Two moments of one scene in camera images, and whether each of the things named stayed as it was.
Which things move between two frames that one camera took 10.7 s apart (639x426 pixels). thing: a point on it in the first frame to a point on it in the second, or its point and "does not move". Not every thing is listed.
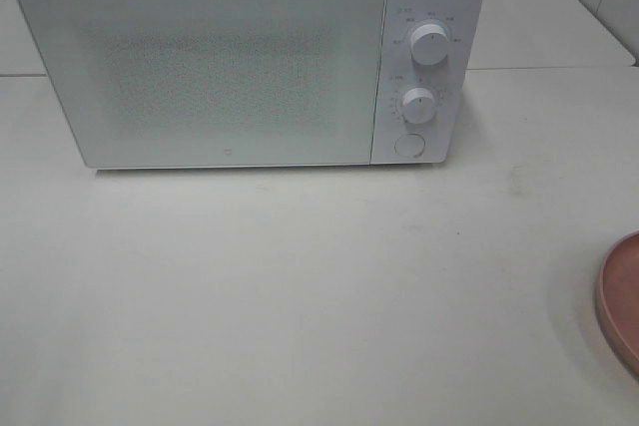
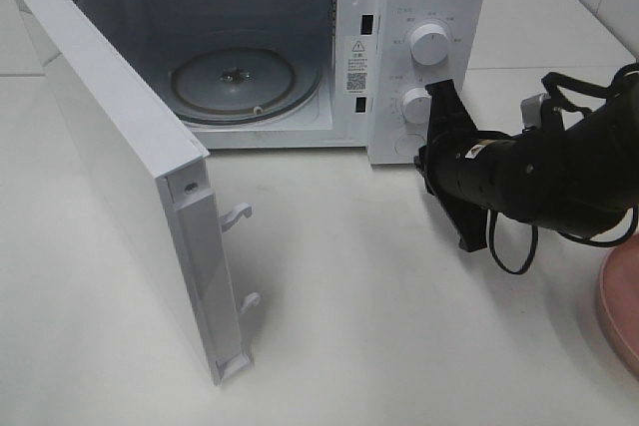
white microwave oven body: x=190 y=58 does not move
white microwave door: x=213 y=64 to x=157 y=167
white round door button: x=409 y=145 does not move
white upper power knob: x=429 y=44 does not move
